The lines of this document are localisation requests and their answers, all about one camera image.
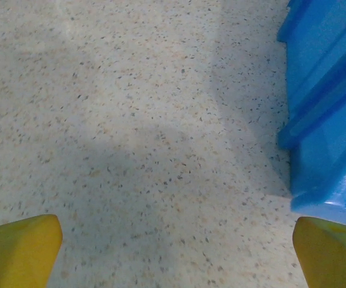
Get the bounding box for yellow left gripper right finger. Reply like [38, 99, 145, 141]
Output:
[292, 216, 346, 288]

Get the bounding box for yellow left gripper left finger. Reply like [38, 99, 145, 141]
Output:
[0, 214, 63, 288]

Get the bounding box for blue three-compartment plastic bin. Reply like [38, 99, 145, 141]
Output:
[276, 0, 346, 230]

